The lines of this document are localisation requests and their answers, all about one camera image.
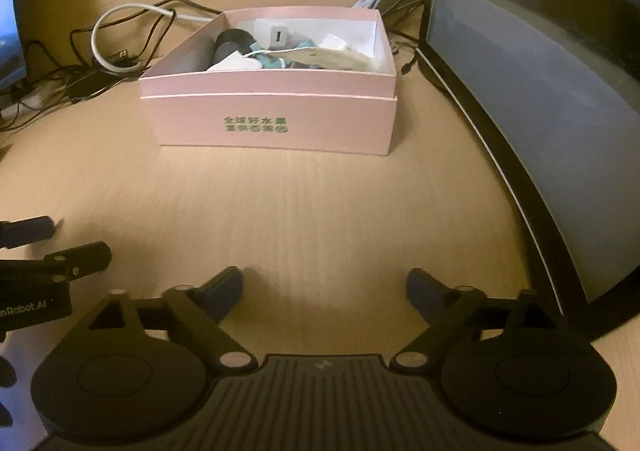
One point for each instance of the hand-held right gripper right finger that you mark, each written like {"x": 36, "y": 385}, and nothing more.
{"x": 422, "y": 292}

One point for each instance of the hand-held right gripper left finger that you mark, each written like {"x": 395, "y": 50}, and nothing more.
{"x": 227, "y": 290}

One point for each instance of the white power strip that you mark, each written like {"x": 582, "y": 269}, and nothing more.
{"x": 22, "y": 100}

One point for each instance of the curved black-framed monitor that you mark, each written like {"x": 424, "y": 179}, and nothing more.
{"x": 525, "y": 61}

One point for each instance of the teal plastic object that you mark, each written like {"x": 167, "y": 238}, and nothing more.
{"x": 267, "y": 60}

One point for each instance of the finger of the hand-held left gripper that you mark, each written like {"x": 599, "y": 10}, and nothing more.
{"x": 35, "y": 230}
{"x": 85, "y": 258}

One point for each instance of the pink cardboard box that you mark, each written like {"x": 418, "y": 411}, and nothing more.
{"x": 275, "y": 103}

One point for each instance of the small white plug box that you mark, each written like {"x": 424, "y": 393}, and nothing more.
{"x": 274, "y": 33}

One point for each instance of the black round scoop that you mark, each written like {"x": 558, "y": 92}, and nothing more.
{"x": 232, "y": 43}

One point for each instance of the flat computer monitor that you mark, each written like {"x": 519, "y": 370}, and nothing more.
{"x": 10, "y": 31}

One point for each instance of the black power adapter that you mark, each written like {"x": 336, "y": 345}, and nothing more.
{"x": 92, "y": 81}

